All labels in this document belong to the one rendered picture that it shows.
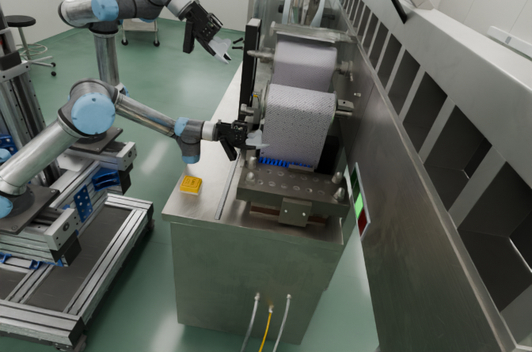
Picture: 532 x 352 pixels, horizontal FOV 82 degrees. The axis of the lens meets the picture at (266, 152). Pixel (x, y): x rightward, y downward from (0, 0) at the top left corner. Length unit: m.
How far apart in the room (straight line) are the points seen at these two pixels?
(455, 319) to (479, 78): 0.33
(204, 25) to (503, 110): 0.86
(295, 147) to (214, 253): 0.52
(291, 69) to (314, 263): 0.77
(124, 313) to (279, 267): 1.02
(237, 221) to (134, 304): 1.05
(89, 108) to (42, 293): 1.15
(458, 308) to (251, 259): 0.89
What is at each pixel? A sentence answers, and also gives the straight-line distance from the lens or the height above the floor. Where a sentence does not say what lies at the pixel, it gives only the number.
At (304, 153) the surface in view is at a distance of 1.21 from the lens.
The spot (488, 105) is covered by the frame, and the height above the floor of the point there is 1.61.
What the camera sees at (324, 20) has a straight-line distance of 2.07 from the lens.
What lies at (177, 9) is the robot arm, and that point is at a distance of 1.11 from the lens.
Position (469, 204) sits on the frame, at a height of 1.50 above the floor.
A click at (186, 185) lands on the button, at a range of 1.24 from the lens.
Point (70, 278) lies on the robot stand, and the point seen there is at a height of 0.21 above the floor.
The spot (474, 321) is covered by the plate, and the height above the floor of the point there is 1.42.
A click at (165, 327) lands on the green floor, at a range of 1.95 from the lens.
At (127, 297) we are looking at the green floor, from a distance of 2.07.
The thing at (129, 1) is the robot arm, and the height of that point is 1.53.
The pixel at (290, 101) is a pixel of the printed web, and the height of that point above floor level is 1.28.
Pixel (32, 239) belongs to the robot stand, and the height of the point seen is 0.73.
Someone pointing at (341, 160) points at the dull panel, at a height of 1.07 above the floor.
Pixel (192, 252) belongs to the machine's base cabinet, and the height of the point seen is 0.70.
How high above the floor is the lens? 1.76
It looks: 35 degrees down
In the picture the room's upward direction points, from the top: 9 degrees clockwise
